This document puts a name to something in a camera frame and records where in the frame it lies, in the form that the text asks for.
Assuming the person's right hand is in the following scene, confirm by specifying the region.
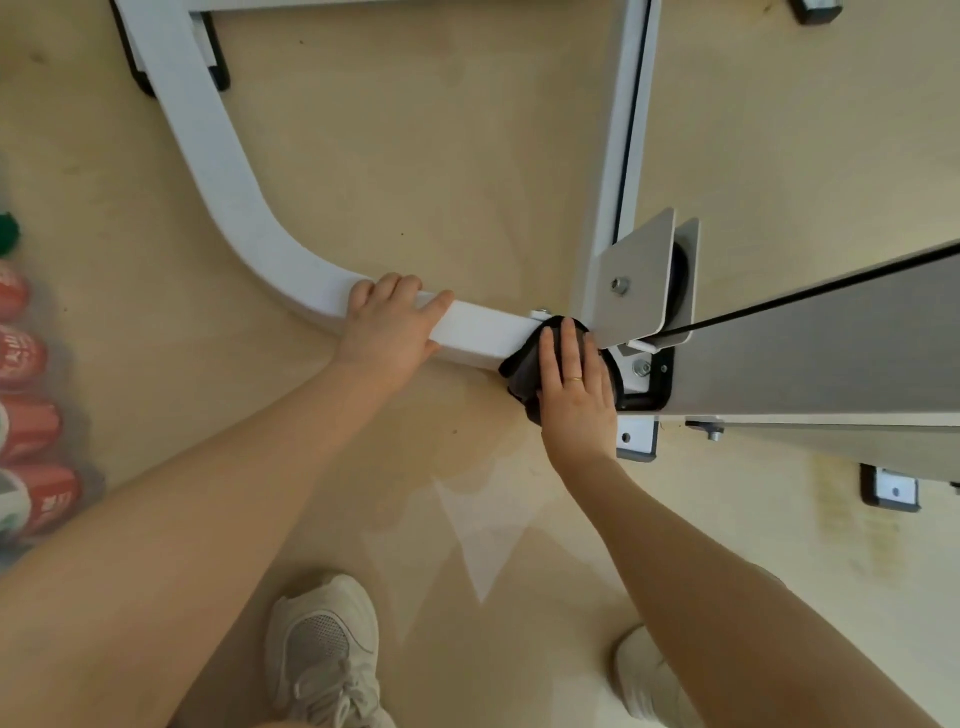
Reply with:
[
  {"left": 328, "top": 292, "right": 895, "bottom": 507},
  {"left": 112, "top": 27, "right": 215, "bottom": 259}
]
[{"left": 536, "top": 318, "right": 620, "bottom": 474}]

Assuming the person's left hand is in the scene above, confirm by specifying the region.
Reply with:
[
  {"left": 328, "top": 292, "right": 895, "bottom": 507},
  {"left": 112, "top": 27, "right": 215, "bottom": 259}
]
[{"left": 333, "top": 273, "right": 457, "bottom": 395}]

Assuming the dark grey cleaning cloth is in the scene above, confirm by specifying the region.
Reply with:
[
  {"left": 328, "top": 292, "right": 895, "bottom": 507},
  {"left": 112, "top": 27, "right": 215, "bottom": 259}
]
[{"left": 498, "top": 314, "right": 625, "bottom": 427}]

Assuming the white gym machine frame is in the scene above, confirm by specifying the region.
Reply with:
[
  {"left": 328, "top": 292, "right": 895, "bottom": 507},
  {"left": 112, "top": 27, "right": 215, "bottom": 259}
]
[{"left": 108, "top": 0, "right": 960, "bottom": 515}]

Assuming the person's right forearm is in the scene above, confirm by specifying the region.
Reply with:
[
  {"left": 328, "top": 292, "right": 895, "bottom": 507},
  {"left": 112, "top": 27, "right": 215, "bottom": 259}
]
[{"left": 562, "top": 449, "right": 943, "bottom": 728}]

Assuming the person's left forearm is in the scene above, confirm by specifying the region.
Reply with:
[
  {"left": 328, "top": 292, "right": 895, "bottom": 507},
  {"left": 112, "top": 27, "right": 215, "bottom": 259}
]
[{"left": 0, "top": 359, "right": 406, "bottom": 728}]

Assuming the white sneaker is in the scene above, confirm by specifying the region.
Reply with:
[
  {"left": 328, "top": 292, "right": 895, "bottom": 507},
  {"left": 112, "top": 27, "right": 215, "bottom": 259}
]
[
  {"left": 263, "top": 573, "right": 397, "bottom": 728},
  {"left": 613, "top": 562, "right": 789, "bottom": 728}
]

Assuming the stack of water bottle packs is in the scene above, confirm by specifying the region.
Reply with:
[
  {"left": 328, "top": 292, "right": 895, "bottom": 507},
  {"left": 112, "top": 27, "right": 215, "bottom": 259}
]
[{"left": 0, "top": 213, "right": 84, "bottom": 549}]

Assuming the black steel machine cable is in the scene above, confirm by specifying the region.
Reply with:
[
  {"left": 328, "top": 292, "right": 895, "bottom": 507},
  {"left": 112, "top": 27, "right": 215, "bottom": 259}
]
[{"left": 659, "top": 243, "right": 960, "bottom": 335}]

